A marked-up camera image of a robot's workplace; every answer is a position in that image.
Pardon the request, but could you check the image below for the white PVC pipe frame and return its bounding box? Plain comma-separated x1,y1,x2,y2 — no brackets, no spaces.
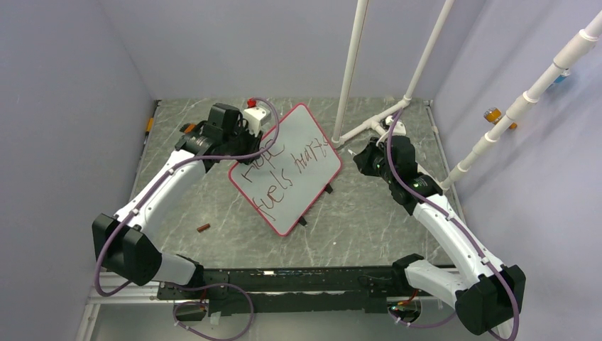
353,1,601,177

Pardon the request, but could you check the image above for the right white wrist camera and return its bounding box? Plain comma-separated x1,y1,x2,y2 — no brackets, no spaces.
377,115,407,146

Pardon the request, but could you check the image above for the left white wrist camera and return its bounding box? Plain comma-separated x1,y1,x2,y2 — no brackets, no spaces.
242,98,271,137

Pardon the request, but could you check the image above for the orange wall knob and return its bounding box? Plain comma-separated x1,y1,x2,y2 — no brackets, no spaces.
483,107,503,125

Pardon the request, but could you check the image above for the orange-handled tool at edge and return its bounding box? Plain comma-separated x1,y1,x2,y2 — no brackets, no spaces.
143,117,154,144

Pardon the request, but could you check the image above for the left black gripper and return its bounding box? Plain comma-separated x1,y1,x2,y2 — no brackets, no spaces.
224,121,265,166

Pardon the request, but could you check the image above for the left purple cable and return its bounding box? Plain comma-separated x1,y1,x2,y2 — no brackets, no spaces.
94,97,281,341

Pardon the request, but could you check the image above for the small orange black object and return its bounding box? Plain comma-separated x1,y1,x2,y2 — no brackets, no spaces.
182,124,195,134

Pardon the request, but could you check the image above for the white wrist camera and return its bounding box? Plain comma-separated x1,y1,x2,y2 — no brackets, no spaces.
377,115,407,146
242,98,271,137

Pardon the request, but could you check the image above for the brown marker cap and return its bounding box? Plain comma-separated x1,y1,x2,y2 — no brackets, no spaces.
197,224,211,233

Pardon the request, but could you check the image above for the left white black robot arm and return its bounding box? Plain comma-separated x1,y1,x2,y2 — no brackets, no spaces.
92,98,278,298

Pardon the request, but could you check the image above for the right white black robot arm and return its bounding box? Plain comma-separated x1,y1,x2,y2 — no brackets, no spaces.
353,135,526,335

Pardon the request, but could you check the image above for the red-framed whiteboard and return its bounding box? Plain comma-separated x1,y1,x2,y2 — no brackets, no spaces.
229,103,342,237

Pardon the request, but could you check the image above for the blue wall clip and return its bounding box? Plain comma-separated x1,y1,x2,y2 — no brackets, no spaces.
553,69,571,84

